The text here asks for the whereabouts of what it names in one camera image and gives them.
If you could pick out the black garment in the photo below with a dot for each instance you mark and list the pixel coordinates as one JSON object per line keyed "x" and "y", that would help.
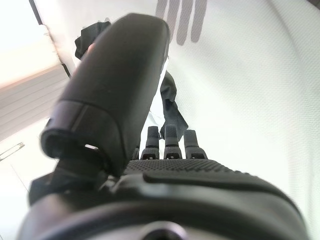
{"x": 172, "y": 110}

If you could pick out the beige bed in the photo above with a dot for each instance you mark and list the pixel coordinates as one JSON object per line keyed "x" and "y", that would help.
{"x": 237, "y": 100}

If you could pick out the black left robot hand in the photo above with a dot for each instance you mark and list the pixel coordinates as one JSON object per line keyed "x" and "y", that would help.
{"x": 115, "y": 82}

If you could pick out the dark window frame rail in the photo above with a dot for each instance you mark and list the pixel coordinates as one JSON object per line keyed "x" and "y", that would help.
{"x": 51, "y": 42}

